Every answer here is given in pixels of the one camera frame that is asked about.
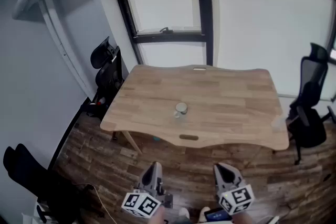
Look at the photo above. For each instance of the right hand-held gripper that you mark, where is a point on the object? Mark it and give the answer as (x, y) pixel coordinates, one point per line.
(236, 199)

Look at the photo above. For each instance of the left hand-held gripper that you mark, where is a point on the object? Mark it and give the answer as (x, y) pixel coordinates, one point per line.
(141, 204)

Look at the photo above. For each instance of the white ceramic mug with teabag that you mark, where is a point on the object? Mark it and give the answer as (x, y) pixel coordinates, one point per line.
(181, 108)

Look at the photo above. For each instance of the person's right forearm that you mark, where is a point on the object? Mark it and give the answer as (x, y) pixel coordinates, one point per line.
(241, 218)

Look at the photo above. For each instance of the person's left forearm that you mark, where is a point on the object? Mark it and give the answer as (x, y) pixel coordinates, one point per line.
(160, 215)

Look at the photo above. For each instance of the wooden table leg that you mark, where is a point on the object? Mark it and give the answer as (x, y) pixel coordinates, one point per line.
(132, 142)

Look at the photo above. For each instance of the dark smartphone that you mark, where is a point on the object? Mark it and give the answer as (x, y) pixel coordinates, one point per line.
(217, 215)

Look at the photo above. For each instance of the person's right shoe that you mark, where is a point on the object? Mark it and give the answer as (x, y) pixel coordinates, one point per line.
(203, 213)

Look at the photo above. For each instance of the person's shoe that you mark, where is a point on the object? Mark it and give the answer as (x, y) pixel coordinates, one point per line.
(184, 213)
(203, 213)

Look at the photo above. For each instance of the person's left shoe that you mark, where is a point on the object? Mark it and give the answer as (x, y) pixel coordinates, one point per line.
(184, 213)

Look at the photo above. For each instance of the white charger plug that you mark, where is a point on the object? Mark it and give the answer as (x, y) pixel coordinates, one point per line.
(273, 219)

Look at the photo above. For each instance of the white table edge fitting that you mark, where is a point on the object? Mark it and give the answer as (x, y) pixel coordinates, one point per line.
(278, 122)

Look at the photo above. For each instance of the small red and white object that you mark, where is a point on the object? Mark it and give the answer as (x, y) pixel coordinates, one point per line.
(101, 101)

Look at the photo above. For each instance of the black mesh office chair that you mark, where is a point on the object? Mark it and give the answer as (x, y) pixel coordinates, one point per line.
(309, 118)

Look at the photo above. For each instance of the black office chair with headrest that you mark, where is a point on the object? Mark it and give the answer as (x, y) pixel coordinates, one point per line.
(107, 78)

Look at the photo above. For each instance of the black window frame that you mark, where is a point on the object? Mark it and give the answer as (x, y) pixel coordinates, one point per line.
(204, 21)

